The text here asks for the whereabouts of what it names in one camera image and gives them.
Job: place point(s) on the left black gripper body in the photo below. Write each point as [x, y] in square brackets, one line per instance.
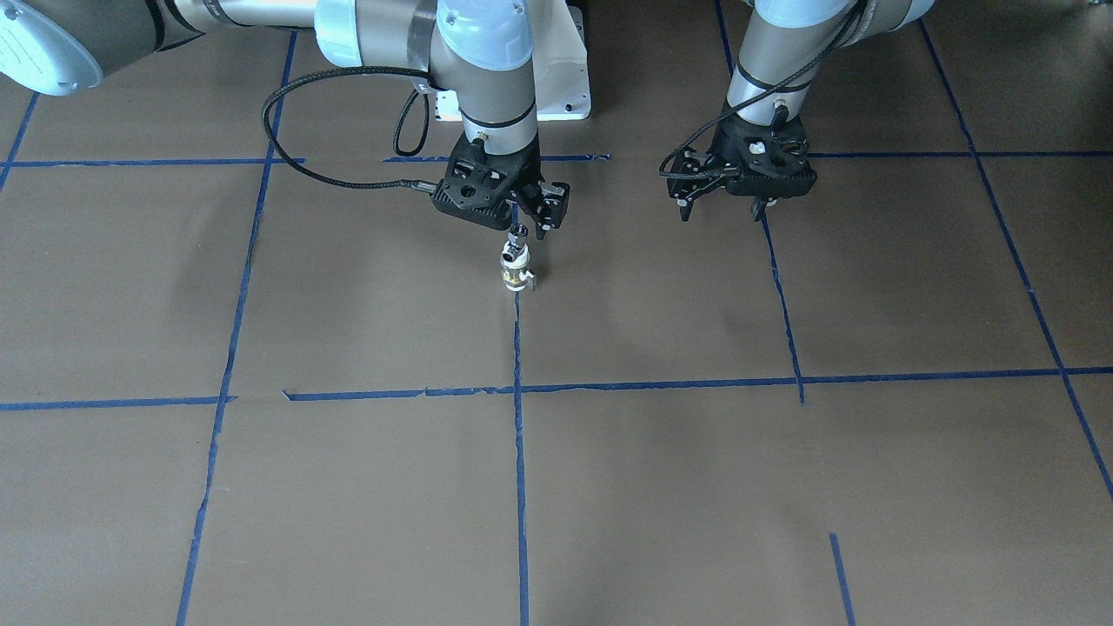
[691, 170]

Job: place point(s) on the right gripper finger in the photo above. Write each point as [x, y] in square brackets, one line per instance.
[520, 212]
[546, 205]

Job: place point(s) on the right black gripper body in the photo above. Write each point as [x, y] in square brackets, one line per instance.
[550, 201]

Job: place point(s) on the chrome pipe fitting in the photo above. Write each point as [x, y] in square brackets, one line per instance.
[515, 252]

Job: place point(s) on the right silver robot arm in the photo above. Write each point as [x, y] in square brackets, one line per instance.
[62, 48]

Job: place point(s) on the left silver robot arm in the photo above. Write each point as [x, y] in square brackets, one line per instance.
[782, 48]

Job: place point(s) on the white column with base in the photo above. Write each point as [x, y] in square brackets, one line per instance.
[556, 78]

